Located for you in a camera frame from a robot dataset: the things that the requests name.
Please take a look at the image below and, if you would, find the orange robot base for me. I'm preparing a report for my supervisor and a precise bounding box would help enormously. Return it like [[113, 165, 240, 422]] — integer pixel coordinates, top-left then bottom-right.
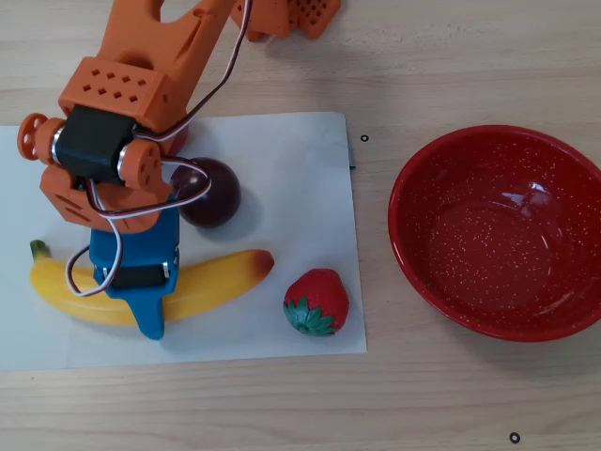
[[232, 0, 343, 42]]

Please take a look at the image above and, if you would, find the red toy strawberry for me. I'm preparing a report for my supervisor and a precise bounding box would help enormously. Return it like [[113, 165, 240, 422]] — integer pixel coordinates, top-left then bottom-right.
[[283, 268, 351, 337]]

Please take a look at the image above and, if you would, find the red speckled enamel bowl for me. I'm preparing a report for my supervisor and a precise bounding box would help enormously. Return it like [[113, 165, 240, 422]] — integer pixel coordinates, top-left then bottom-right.
[[387, 124, 601, 343]]

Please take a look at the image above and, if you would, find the white red black servo cable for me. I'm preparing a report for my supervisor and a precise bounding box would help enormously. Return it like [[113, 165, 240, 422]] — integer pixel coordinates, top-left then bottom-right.
[[65, 0, 254, 298]]

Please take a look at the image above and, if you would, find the yellow toy banana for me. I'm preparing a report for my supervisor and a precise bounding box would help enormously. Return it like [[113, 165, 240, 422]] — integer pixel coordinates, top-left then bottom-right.
[[28, 239, 276, 328]]

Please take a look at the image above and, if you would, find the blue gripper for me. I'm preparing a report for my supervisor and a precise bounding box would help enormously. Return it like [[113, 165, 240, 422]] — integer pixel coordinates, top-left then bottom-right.
[[88, 205, 182, 341]]

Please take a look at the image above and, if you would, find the white paper sheet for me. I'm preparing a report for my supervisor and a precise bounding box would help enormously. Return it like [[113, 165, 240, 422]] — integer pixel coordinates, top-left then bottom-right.
[[0, 111, 369, 372]]

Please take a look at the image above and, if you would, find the dark purple toy plum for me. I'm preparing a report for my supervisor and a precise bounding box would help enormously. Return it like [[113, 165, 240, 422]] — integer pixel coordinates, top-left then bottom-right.
[[169, 157, 243, 230]]

